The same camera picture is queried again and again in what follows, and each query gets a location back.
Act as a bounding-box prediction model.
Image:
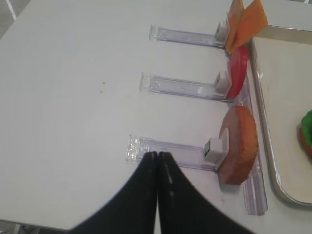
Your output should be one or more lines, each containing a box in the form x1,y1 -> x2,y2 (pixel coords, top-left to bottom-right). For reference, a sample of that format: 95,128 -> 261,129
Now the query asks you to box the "red tomato slice in rack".
226,46 -> 248,99

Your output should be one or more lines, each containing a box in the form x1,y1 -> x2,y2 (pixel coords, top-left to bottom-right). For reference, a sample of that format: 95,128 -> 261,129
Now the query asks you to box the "white cheese rack pusher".
214,20 -> 230,44

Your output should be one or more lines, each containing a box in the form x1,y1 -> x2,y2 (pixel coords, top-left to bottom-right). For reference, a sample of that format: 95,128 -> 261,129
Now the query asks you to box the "white serving tray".
251,26 -> 312,206

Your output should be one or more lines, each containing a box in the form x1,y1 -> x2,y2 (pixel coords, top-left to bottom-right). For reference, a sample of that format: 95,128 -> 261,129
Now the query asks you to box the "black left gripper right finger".
157,152 -> 251,234

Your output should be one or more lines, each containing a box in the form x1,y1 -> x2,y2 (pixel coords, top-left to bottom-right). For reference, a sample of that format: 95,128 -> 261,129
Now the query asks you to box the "front orange cheese slice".
228,0 -> 268,54

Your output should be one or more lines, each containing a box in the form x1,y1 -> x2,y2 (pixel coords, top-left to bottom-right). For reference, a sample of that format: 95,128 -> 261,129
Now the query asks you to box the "white tomato rack pusher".
214,71 -> 232,97

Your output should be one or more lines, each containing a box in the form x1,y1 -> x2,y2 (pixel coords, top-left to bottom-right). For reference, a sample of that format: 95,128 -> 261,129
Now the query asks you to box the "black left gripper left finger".
69,152 -> 157,234

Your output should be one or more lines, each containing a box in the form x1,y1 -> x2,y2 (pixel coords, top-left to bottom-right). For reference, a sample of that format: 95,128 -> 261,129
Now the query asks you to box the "clear tomato rack track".
139,72 -> 234,103

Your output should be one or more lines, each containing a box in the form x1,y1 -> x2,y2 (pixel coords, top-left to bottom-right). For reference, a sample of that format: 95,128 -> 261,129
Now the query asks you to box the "green lettuce on burger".
301,110 -> 312,147

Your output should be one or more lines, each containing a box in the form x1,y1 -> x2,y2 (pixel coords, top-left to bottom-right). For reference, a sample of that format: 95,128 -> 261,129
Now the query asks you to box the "rear orange cheese slice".
225,0 -> 245,54

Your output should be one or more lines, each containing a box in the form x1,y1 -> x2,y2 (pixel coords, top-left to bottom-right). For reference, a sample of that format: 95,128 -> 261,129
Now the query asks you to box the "clear cheese rack track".
149,25 -> 225,49

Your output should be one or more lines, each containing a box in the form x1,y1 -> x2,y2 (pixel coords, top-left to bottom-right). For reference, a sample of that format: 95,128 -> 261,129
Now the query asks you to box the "orange cheese slice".
228,0 -> 268,54
225,0 -> 245,54

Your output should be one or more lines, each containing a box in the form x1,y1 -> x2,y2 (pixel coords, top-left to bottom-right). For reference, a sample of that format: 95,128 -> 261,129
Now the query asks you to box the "clear left rack front rail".
234,42 -> 268,216

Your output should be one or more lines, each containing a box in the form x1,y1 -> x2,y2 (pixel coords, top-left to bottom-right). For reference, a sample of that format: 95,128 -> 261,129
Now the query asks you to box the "clear left bun rack track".
125,135 -> 216,172

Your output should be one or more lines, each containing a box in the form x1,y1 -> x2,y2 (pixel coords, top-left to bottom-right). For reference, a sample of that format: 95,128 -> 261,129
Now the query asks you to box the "bun slice in left rack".
218,105 -> 257,185

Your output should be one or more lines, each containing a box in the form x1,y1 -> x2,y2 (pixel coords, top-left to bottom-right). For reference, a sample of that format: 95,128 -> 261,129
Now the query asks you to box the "white left bun pusher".
202,138 -> 229,170

